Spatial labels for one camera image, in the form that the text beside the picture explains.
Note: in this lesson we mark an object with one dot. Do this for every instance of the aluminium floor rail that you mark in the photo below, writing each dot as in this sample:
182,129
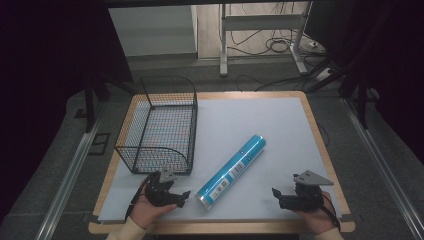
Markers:
383,166
68,180

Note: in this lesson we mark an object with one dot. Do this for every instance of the white cabinet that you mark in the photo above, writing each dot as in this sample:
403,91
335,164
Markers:
153,31

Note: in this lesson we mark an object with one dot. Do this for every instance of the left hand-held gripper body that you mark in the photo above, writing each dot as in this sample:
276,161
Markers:
157,193

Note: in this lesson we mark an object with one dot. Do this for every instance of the blue plastic wrap roll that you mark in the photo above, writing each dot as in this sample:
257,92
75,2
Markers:
230,171

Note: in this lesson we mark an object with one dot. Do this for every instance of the person's left hand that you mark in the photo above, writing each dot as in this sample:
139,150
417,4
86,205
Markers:
146,211

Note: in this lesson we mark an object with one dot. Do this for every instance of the white table mat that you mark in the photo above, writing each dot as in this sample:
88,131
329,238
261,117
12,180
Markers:
253,116

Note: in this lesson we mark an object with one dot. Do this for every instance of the person's right hand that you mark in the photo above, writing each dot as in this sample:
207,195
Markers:
321,220

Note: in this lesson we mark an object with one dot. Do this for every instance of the dark curtain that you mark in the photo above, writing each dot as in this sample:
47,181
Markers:
393,66
43,66

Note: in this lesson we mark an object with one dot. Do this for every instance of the white metal desk frame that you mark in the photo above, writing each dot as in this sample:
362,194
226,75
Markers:
260,22

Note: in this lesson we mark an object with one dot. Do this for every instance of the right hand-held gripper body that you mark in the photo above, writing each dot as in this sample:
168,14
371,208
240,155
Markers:
305,200

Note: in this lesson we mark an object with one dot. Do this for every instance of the black metal stand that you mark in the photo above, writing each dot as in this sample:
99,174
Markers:
361,100
89,103

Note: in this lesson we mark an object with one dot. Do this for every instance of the black floor plate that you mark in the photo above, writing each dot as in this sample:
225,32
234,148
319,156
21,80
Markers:
99,144

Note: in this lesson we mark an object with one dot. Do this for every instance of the white power strip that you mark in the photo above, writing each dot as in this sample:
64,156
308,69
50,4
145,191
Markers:
324,74

